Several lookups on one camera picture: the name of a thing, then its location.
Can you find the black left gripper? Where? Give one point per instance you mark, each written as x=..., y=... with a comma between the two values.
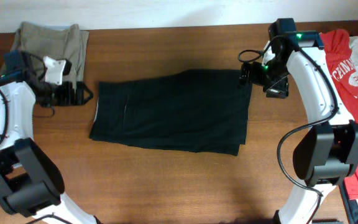
x=69, y=98

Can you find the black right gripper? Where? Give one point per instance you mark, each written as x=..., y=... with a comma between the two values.
x=279, y=89

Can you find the black shorts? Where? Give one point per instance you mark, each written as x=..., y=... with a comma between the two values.
x=197, y=110

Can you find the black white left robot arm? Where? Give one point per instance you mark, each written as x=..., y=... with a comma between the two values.
x=30, y=183

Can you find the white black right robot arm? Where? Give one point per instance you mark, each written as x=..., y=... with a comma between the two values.
x=325, y=70

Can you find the folded khaki shorts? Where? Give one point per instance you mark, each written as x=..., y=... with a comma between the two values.
x=69, y=43

